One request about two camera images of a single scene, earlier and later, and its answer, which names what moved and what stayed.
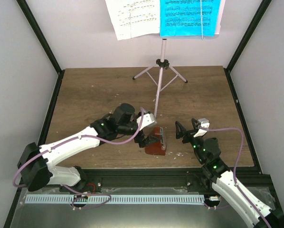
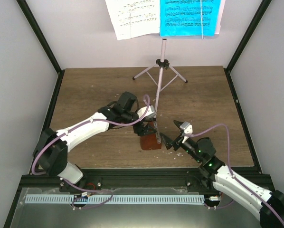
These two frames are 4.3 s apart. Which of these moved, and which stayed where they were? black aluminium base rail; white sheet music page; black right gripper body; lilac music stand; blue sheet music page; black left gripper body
Moved: black left gripper body; black right gripper body
Stayed: lilac music stand; black aluminium base rail; white sheet music page; blue sheet music page
